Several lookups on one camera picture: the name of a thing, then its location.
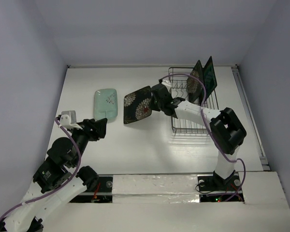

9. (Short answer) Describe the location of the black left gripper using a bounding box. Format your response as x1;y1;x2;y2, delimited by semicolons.
71;117;108;166

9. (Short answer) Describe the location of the black floral square plate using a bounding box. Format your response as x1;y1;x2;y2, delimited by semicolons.
123;86;152;125

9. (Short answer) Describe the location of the light green rectangular plate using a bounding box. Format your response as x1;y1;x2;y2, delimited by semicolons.
93;88;118;121

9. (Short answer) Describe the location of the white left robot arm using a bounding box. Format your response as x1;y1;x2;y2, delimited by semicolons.
0;111;107;232

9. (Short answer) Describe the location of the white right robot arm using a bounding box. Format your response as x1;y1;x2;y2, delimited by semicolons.
150;83;247;192

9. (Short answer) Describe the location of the dark green patterned plate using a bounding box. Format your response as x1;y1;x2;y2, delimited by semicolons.
199;56;217;104

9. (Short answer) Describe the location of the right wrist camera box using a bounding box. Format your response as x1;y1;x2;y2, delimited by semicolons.
159;78;172;90

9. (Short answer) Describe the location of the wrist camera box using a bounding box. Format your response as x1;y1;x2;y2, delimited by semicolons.
59;110;79;130
159;78;172;90

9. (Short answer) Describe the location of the grey wire dish rack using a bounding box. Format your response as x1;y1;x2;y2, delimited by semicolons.
168;67;222;136

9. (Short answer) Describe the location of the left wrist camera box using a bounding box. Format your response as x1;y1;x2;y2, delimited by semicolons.
59;110;79;130

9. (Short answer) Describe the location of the right side metal rail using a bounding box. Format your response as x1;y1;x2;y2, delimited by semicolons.
231;65;271;172

